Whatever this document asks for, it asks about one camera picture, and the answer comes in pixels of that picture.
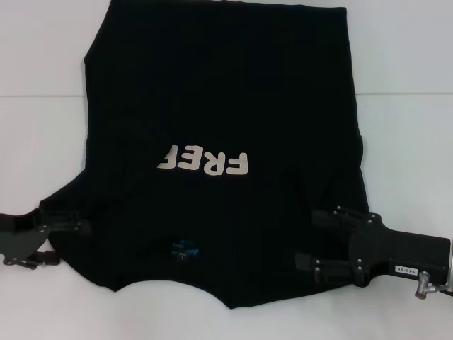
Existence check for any black shirt with FREE print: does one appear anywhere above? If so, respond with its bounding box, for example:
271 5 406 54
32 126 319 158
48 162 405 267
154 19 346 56
38 0 372 311

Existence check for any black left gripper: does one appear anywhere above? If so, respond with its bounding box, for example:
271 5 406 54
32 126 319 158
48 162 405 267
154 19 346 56
0 208 91 268

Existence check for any silver cable plug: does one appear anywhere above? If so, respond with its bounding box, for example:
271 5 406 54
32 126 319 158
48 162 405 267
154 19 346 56
415 271 439 302

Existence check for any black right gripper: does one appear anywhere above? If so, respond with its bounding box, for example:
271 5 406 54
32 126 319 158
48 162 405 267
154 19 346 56
294 206 452 286

